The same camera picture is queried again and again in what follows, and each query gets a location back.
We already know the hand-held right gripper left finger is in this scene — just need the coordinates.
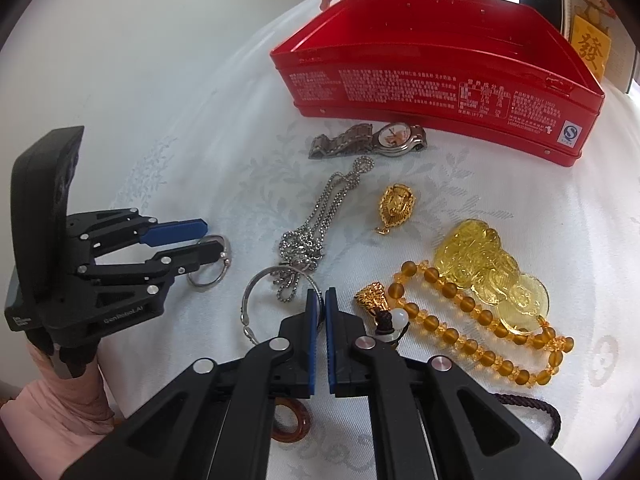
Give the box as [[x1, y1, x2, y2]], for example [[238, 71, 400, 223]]
[[60, 287, 321, 480]]

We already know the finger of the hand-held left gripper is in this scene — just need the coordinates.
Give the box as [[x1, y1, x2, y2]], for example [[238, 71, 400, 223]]
[[67, 208, 208, 261], [75, 240, 224, 306]]

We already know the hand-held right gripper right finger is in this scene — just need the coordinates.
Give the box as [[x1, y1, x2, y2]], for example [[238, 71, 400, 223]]
[[324, 287, 583, 480]]

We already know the small silver ring bangle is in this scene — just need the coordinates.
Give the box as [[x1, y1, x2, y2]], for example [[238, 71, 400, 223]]
[[187, 234, 233, 291]]

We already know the large silver bangle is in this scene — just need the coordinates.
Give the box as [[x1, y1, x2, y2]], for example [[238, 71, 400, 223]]
[[240, 265, 323, 346]]

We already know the gold charm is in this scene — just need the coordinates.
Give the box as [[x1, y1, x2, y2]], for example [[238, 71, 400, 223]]
[[355, 282, 563, 446]]

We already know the brown agate ring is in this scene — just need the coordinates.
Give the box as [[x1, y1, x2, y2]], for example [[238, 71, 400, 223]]
[[272, 397, 311, 445]]

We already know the silver ball chain necklace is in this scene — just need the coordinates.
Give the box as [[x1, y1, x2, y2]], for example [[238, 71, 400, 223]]
[[272, 156, 376, 306]]

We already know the gold hollow pendant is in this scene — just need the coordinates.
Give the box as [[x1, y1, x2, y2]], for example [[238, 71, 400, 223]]
[[375, 183, 416, 235]]

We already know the amber bead necklace with pendant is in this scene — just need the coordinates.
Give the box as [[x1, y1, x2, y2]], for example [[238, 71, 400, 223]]
[[390, 218, 576, 392]]

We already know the silver metal wristwatch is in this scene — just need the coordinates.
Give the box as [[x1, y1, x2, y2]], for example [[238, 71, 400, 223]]
[[308, 123, 428, 160]]

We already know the red tin box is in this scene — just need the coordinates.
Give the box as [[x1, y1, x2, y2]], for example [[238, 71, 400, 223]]
[[270, 0, 606, 170]]

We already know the person's left forearm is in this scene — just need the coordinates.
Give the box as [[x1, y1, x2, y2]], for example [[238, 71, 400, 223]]
[[11, 342, 118, 468]]

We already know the white embroidered tablecloth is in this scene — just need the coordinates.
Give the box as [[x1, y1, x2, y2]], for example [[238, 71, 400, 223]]
[[0, 0, 640, 480]]

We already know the mouse figurine on yellow block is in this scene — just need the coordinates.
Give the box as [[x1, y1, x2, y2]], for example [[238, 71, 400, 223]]
[[567, 0, 613, 81]]

